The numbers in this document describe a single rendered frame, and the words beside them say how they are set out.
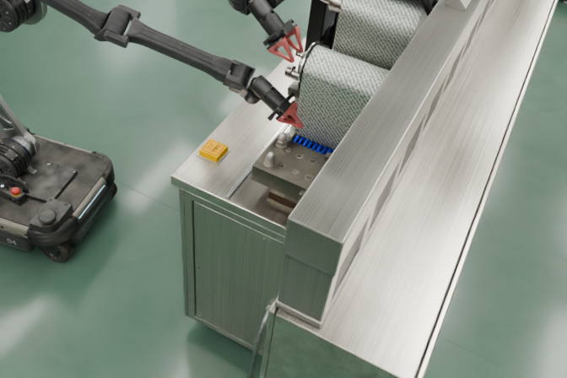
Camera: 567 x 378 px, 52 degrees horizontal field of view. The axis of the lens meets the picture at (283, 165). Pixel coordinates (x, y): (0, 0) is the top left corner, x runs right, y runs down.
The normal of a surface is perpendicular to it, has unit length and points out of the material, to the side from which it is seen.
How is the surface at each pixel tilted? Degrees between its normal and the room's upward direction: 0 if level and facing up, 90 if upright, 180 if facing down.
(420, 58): 0
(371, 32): 92
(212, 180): 0
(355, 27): 92
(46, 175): 0
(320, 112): 90
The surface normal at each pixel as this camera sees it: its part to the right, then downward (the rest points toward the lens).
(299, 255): -0.46, 0.59
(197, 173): 0.09, -0.71
